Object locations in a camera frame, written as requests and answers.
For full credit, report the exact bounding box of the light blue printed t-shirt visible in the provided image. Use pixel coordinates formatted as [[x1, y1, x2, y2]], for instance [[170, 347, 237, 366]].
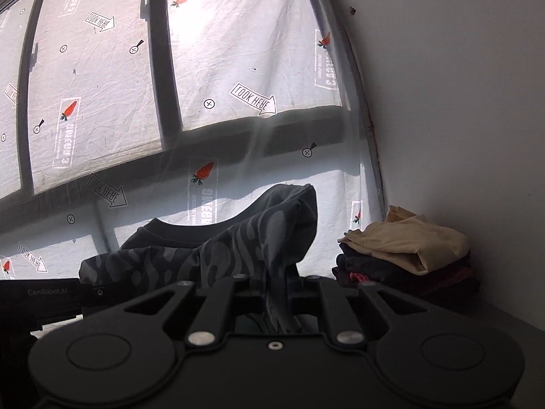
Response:
[[79, 184, 318, 334]]

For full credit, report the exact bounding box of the dark folded clothes stack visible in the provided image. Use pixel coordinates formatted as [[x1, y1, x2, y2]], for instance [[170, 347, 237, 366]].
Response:
[[332, 244, 478, 296]]

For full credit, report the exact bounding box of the beige folded garment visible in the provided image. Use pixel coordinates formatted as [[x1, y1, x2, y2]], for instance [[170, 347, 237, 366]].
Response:
[[339, 206, 470, 276]]

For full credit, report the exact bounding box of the white printed curtain sheet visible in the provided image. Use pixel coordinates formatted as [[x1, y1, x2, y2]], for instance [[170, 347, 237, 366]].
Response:
[[1, 0, 384, 280]]

